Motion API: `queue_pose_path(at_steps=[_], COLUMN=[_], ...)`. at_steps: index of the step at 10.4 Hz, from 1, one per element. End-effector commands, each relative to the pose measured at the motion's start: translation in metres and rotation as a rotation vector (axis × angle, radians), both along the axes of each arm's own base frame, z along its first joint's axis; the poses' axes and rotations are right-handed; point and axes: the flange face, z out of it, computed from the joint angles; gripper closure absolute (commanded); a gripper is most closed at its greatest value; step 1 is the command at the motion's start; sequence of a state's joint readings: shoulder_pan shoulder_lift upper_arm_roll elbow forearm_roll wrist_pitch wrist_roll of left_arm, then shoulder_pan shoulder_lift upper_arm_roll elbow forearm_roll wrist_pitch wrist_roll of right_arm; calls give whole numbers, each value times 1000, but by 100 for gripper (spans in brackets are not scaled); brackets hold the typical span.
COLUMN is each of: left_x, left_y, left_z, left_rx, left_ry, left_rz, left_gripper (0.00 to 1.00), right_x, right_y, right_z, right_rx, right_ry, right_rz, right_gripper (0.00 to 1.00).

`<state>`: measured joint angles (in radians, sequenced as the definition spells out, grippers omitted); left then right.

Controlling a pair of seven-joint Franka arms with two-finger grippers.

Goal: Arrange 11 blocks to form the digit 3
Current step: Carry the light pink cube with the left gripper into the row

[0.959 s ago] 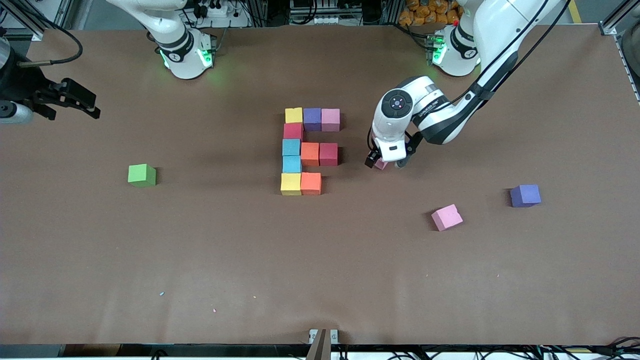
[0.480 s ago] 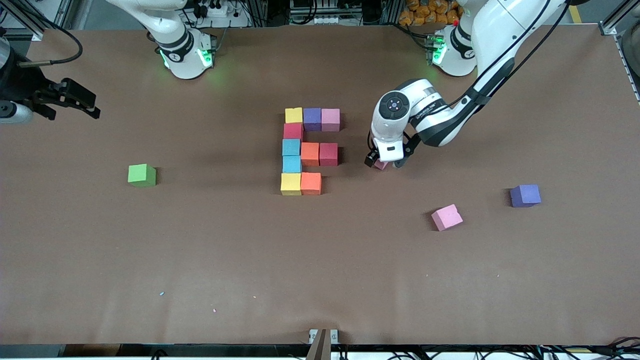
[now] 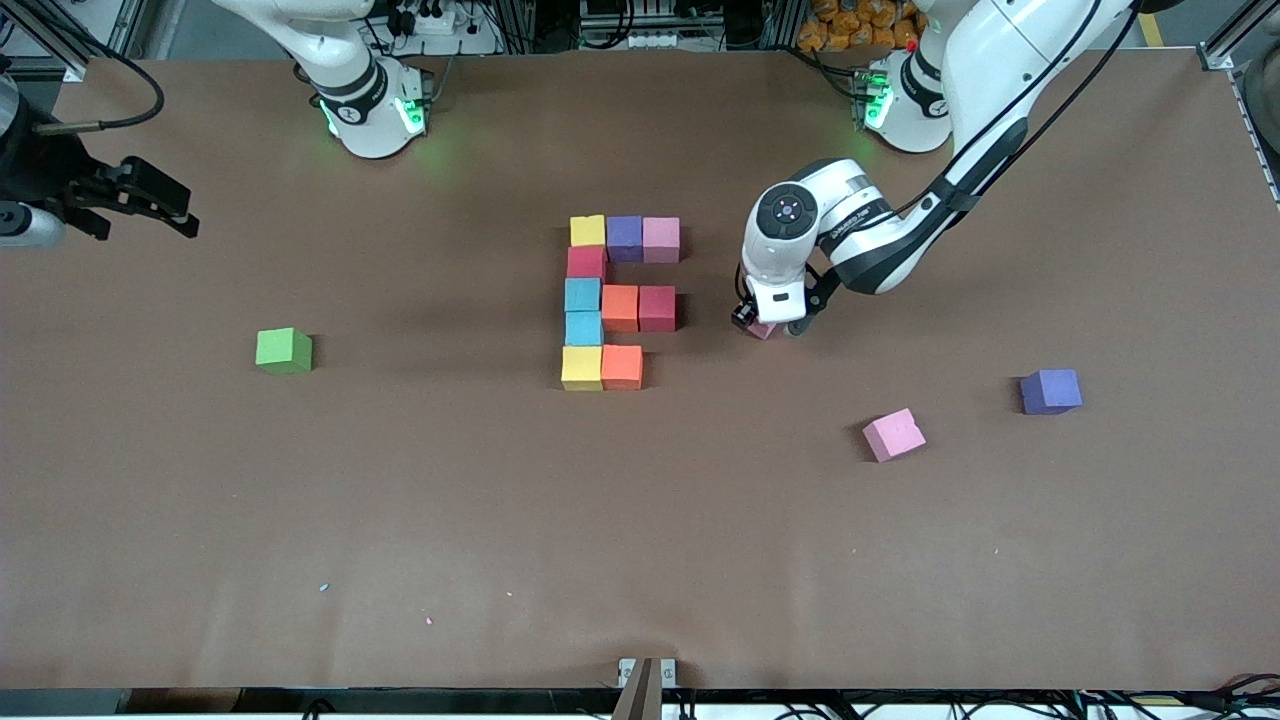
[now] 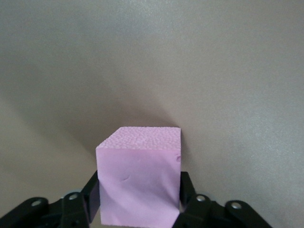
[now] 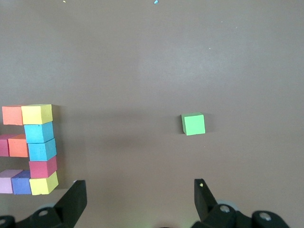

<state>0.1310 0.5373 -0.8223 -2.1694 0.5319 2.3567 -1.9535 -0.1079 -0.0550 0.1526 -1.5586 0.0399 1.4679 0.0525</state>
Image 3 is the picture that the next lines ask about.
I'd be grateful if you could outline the orange foam cube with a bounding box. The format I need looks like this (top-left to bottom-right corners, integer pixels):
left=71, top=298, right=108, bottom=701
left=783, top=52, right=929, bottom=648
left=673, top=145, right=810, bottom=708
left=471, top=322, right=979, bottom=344
left=601, top=344, right=645, bottom=392
left=601, top=284, right=641, bottom=334

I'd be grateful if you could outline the aluminium frame post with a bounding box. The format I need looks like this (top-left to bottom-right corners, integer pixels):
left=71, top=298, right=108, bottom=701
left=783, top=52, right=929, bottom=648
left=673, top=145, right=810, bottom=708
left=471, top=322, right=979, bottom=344
left=1198, top=0, right=1280, bottom=73
left=0, top=0, right=151, bottom=83

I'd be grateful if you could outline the grey metal clamp bracket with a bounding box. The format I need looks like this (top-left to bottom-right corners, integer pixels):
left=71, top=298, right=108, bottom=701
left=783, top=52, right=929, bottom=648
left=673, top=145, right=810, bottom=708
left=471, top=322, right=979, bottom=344
left=617, top=657, right=678, bottom=720

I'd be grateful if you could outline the purple foam cube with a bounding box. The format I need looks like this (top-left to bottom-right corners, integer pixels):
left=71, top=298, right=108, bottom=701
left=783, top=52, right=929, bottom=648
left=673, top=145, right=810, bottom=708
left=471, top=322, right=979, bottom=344
left=1020, top=368, right=1084, bottom=416
left=606, top=215, right=645, bottom=264

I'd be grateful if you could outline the green foam cube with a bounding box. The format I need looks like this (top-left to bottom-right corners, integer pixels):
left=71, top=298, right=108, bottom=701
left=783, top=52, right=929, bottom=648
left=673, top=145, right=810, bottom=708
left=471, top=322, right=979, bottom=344
left=255, top=327, right=313, bottom=376

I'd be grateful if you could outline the paper table cover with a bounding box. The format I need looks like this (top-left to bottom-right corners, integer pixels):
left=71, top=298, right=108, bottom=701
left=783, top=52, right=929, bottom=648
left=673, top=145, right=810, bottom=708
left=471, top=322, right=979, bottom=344
left=0, top=50, right=1280, bottom=691

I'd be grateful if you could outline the net bag of oranges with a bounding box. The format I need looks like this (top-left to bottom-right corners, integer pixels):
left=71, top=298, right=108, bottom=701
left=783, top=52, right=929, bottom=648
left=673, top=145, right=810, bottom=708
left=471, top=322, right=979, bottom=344
left=798, top=0, right=921, bottom=53

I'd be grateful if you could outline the pink foam cube with notch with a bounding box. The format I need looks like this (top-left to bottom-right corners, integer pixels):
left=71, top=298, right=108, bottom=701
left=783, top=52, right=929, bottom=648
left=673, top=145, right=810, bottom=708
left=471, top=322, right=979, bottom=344
left=862, top=407, right=927, bottom=464

